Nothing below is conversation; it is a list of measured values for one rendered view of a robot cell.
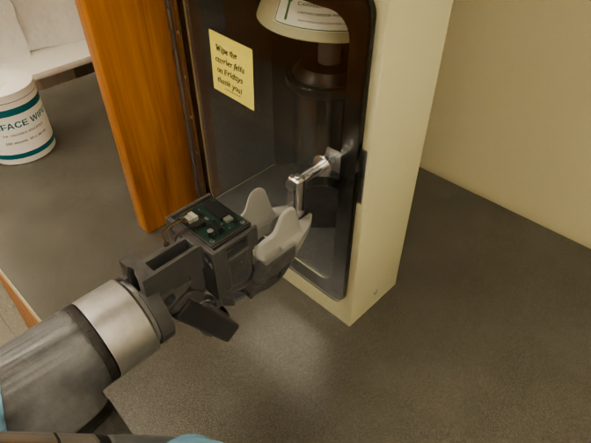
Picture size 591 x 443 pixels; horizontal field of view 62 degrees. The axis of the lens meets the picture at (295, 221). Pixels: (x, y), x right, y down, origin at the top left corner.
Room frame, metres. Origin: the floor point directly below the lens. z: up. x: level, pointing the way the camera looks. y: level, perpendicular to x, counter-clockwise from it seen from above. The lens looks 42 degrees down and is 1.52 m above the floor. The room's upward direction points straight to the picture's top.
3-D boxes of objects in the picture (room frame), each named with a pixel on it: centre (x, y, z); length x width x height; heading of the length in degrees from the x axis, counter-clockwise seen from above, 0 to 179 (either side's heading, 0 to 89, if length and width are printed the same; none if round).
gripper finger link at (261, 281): (0.34, 0.04, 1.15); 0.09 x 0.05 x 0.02; 132
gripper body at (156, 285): (0.32, 0.10, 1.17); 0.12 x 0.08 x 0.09; 136
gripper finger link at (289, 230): (0.38, 0.01, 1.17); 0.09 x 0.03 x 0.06; 132
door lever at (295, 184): (0.43, -0.01, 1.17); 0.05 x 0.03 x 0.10; 136
